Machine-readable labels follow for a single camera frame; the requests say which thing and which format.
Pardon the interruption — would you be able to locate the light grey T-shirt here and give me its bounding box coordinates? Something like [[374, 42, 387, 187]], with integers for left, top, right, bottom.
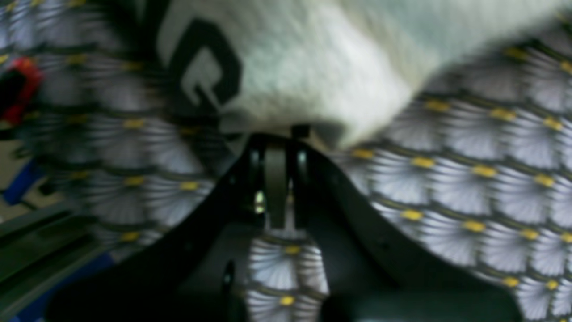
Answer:
[[154, 0, 571, 148]]

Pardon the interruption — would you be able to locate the fan-patterned purple tablecloth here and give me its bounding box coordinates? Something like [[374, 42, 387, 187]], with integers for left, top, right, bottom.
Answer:
[[1, 0, 571, 322]]

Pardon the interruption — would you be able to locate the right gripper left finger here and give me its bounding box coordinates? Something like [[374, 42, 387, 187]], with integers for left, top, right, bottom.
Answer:
[[45, 134, 288, 322]]

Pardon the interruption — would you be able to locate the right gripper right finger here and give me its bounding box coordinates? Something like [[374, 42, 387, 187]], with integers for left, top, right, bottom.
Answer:
[[290, 141, 522, 322]]

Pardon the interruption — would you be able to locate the red and black table clamp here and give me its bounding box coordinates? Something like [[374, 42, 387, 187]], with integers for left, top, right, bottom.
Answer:
[[0, 56, 43, 127]]

